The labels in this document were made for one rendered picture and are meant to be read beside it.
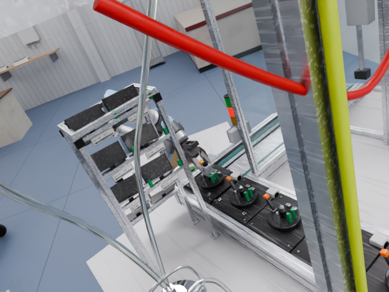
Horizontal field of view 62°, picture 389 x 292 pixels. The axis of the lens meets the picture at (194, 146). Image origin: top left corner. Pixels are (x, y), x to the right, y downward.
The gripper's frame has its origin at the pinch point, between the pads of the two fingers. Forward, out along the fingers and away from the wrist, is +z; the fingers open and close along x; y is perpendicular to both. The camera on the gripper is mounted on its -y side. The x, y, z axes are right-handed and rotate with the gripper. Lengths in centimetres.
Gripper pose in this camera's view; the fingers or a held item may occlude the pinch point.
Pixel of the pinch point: (206, 166)
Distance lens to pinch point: 170.9
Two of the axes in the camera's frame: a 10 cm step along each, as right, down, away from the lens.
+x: -7.5, 5.3, -4.0
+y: -1.9, 4.0, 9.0
